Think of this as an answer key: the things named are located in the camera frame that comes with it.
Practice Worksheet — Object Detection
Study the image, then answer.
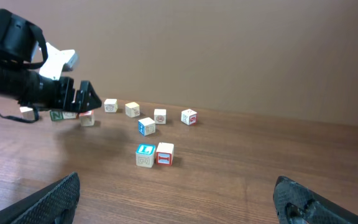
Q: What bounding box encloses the blue L letter block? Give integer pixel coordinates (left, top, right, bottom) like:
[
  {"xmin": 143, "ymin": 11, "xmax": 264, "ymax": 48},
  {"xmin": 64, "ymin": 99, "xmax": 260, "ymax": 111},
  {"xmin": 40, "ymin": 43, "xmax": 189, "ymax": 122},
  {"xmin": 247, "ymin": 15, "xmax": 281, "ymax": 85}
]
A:
[{"xmin": 135, "ymin": 144, "xmax": 156, "ymax": 168}]

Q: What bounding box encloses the blue H letter block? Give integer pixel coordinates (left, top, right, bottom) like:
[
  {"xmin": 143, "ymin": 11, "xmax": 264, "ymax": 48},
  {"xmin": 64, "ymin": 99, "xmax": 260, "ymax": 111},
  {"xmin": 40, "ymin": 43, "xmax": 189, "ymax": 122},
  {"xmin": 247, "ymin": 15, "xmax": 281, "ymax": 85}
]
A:
[{"xmin": 138, "ymin": 118, "xmax": 156, "ymax": 136}]

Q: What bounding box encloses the white K letter block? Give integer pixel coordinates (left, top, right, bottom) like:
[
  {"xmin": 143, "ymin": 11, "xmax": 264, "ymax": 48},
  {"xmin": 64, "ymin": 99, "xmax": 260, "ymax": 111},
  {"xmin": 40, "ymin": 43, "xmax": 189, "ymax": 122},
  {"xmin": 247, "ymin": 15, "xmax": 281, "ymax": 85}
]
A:
[{"xmin": 181, "ymin": 109, "xmax": 198, "ymax": 126}]

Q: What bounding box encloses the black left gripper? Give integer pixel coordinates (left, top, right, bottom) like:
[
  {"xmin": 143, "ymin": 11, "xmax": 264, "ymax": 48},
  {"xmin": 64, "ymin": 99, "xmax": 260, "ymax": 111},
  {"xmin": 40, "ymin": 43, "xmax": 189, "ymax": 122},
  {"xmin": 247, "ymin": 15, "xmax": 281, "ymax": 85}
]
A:
[{"xmin": 17, "ymin": 73, "xmax": 102, "ymax": 113}]

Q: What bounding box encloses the white O green block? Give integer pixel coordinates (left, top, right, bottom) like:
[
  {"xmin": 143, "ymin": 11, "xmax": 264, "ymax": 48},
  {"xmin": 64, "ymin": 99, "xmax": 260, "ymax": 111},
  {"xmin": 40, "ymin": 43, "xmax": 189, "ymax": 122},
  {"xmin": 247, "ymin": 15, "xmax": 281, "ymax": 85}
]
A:
[{"xmin": 62, "ymin": 111, "xmax": 78, "ymax": 119}]

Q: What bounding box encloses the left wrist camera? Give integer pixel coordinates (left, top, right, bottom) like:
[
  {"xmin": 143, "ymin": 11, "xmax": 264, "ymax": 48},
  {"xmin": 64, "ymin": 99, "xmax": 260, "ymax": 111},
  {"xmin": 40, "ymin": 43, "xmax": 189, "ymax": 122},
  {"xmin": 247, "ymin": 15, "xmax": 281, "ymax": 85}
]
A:
[{"xmin": 39, "ymin": 42, "xmax": 78, "ymax": 80}]

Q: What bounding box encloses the green N letter block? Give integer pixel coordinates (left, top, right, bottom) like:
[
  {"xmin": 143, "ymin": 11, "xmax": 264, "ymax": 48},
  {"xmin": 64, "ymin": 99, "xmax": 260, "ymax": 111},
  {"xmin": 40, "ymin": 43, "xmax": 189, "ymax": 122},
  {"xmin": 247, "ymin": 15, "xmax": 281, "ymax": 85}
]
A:
[{"xmin": 50, "ymin": 110, "xmax": 64, "ymax": 122}]

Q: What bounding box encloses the yellow topped letter block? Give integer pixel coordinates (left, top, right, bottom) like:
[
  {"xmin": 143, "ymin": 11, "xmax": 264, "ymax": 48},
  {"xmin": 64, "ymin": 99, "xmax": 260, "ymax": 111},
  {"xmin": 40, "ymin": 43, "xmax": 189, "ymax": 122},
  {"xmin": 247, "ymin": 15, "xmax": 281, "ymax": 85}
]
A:
[{"xmin": 125, "ymin": 102, "xmax": 140, "ymax": 118}]

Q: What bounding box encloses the red A letter block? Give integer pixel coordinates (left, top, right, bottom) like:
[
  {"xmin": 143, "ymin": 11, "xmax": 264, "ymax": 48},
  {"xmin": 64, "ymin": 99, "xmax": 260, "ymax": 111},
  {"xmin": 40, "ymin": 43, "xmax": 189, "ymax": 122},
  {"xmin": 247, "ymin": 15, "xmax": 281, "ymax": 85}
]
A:
[{"xmin": 79, "ymin": 110, "xmax": 94, "ymax": 126}]

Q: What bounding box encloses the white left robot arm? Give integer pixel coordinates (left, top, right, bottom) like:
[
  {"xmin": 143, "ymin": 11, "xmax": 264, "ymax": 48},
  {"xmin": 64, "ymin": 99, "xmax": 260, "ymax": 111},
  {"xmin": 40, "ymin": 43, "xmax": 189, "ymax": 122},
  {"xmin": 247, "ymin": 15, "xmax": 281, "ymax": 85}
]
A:
[{"xmin": 0, "ymin": 9, "xmax": 102, "ymax": 113}]

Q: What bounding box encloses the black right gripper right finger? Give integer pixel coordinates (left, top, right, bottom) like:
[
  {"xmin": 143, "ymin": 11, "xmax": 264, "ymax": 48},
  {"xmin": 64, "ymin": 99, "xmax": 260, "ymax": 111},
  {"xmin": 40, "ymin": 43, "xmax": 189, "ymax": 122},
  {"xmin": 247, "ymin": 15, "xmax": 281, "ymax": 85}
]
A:
[{"xmin": 273, "ymin": 176, "xmax": 358, "ymax": 224}]

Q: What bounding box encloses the blue P letter block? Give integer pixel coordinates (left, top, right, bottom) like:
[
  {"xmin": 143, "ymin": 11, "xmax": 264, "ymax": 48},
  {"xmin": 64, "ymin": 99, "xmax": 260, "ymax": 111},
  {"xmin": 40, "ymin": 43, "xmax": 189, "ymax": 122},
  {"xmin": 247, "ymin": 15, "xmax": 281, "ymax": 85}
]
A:
[{"xmin": 104, "ymin": 98, "xmax": 118, "ymax": 113}]

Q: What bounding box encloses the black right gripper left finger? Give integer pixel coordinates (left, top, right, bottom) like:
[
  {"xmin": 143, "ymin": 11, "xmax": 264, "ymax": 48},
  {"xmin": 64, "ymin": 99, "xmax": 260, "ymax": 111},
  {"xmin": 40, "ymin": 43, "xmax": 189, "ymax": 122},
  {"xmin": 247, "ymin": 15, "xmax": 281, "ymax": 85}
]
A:
[{"xmin": 0, "ymin": 172, "xmax": 80, "ymax": 224}]

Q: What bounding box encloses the red I letter block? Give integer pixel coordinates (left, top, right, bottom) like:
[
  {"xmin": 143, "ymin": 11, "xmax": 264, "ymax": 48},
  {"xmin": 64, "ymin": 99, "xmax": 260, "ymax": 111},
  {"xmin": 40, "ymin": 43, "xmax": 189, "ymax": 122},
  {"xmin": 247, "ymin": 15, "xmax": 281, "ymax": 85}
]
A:
[{"xmin": 155, "ymin": 142, "xmax": 174, "ymax": 166}]

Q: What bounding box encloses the red M letter block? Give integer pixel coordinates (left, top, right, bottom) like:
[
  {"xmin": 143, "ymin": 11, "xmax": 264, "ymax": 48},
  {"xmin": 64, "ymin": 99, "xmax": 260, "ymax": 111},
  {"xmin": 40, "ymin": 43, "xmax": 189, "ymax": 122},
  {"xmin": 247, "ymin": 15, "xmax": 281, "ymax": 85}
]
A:
[{"xmin": 19, "ymin": 106, "xmax": 35, "ymax": 120}]

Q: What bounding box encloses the red Q letter block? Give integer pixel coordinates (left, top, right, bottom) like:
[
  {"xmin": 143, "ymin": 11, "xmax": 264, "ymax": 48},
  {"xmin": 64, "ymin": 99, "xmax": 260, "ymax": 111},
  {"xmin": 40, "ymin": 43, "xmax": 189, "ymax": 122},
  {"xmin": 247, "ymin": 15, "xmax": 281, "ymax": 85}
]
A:
[{"xmin": 154, "ymin": 109, "xmax": 167, "ymax": 124}]

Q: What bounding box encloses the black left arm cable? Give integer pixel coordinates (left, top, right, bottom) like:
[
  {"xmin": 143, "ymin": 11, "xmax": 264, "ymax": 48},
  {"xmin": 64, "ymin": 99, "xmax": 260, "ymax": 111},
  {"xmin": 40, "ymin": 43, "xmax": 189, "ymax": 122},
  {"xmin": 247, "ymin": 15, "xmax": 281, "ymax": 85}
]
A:
[{"xmin": 0, "ymin": 95, "xmax": 40, "ymax": 124}]

